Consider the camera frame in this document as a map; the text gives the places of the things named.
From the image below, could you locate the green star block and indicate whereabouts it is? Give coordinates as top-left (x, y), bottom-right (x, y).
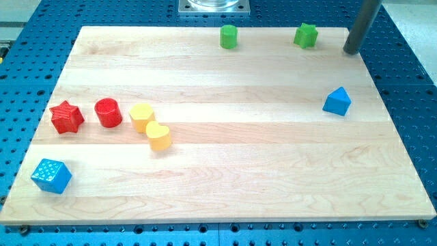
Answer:
top-left (293, 23), bottom-right (318, 49)

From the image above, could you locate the red star block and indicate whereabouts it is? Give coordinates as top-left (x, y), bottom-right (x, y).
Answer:
top-left (49, 100), bottom-right (85, 134)

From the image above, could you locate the yellow heart block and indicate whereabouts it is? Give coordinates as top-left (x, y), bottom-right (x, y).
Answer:
top-left (146, 121), bottom-right (172, 151)

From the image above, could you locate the light wooden board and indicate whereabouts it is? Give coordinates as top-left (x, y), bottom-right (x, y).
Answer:
top-left (1, 26), bottom-right (436, 225)

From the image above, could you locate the yellow hexagon block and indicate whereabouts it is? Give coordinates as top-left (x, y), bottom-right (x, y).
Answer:
top-left (129, 103), bottom-right (155, 133)

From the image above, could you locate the green cylinder block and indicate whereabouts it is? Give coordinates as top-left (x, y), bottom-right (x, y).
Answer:
top-left (220, 25), bottom-right (238, 49)

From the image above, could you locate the red cylinder block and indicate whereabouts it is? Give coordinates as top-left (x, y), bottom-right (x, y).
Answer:
top-left (94, 98), bottom-right (122, 128)

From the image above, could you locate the blue triangular prism block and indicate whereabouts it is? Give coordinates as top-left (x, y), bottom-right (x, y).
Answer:
top-left (322, 87), bottom-right (352, 116)

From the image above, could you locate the blue cube block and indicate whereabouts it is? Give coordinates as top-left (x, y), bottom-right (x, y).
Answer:
top-left (31, 159), bottom-right (72, 194)

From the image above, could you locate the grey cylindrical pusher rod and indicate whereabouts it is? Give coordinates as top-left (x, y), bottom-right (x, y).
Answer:
top-left (343, 0), bottom-right (382, 55)

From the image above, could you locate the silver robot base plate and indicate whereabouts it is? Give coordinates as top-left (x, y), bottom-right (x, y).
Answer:
top-left (177, 0), bottom-right (251, 16)

